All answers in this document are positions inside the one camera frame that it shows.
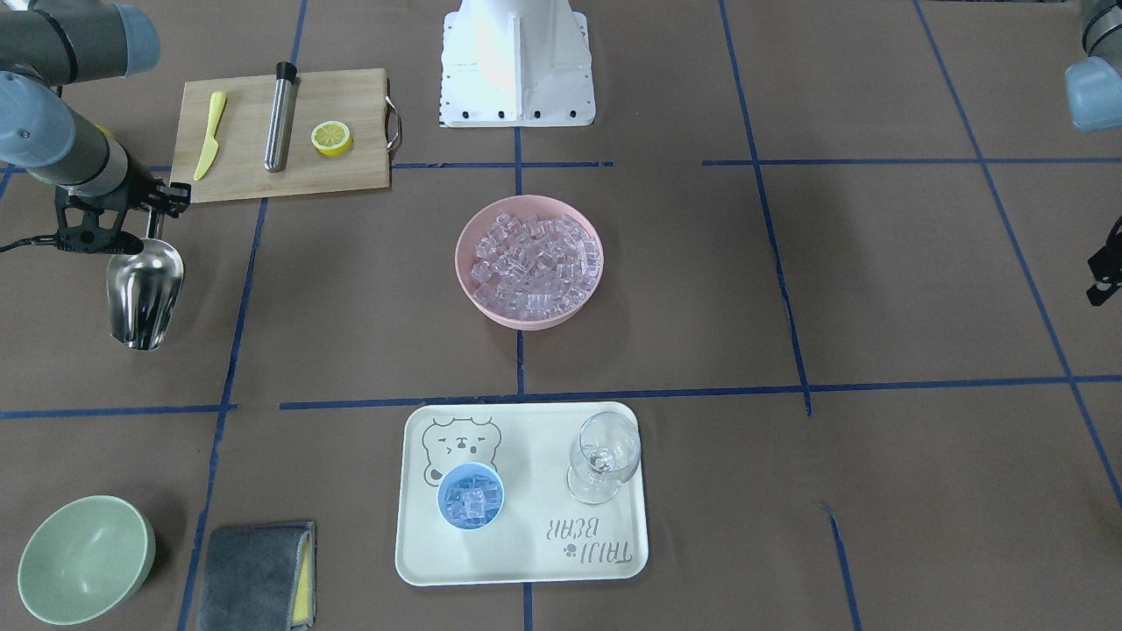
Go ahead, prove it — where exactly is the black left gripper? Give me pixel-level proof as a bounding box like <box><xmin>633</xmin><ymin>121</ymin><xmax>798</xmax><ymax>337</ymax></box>
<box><xmin>1086</xmin><ymin>218</ymin><xmax>1121</xmax><ymax>307</ymax></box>

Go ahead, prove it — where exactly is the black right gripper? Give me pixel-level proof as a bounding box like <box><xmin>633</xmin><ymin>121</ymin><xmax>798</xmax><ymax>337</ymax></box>
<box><xmin>53</xmin><ymin>175</ymin><xmax>192</xmax><ymax>255</ymax></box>

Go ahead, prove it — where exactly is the metal ice scoop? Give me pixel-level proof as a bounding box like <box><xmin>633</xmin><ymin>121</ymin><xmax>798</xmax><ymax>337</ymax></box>
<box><xmin>107</xmin><ymin>211</ymin><xmax>185</xmax><ymax>351</ymax></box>

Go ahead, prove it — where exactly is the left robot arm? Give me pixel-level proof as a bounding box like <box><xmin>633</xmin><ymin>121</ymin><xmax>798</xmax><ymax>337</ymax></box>
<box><xmin>1065</xmin><ymin>1</ymin><xmax>1121</xmax><ymax>307</ymax></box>

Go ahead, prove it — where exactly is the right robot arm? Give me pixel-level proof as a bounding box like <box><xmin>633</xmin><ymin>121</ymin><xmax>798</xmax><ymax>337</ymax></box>
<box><xmin>1</xmin><ymin>1</ymin><xmax>191</xmax><ymax>255</ymax></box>

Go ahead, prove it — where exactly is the pink bowl of ice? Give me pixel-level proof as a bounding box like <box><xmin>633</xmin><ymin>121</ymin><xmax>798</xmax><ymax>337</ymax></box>
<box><xmin>454</xmin><ymin>195</ymin><xmax>606</xmax><ymax>331</ymax></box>

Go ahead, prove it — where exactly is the blue plastic cup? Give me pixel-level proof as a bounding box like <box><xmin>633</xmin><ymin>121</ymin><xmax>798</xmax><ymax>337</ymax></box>
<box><xmin>436</xmin><ymin>461</ymin><xmax>506</xmax><ymax>530</ymax></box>

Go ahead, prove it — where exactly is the yellow plastic knife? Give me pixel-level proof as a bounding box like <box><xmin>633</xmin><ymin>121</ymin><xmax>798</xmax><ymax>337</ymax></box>
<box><xmin>193</xmin><ymin>91</ymin><xmax>228</xmax><ymax>182</ymax></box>

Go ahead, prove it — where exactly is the metal cylinder tool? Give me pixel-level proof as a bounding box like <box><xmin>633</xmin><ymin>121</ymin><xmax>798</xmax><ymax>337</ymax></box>
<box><xmin>263</xmin><ymin>61</ymin><xmax>298</xmax><ymax>174</ymax></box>

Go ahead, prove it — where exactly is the lemon half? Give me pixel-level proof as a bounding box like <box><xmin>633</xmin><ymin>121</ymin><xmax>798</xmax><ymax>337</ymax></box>
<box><xmin>309</xmin><ymin>120</ymin><xmax>353</xmax><ymax>157</ymax></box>

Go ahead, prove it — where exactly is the wooden cutting board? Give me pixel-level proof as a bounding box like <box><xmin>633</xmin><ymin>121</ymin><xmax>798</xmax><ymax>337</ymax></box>
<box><xmin>171</xmin><ymin>68</ymin><xmax>393</xmax><ymax>204</ymax></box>

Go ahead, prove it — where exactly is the green ceramic bowl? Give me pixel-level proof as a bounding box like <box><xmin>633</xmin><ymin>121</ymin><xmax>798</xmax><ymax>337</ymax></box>
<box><xmin>17</xmin><ymin>495</ymin><xmax>156</xmax><ymax>627</ymax></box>

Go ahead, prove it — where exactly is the grey folded cloth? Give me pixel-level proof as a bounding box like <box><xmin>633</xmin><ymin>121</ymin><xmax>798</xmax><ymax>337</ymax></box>
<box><xmin>195</xmin><ymin>521</ymin><xmax>318</xmax><ymax>630</ymax></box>

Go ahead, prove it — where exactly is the cream serving tray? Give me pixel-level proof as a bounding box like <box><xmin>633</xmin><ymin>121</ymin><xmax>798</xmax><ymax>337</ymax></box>
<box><xmin>395</xmin><ymin>401</ymin><xmax>650</xmax><ymax>586</ymax></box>

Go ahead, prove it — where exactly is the clear wine glass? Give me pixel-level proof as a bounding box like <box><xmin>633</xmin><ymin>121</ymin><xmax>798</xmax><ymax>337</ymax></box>
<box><xmin>565</xmin><ymin>411</ymin><xmax>642</xmax><ymax>506</ymax></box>

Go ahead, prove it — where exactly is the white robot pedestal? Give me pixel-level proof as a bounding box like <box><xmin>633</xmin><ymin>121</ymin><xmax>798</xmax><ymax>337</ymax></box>
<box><xmin>438</xmin><ymin>1</ymin><xmax>597</xmax><ymax>129</ymax></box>

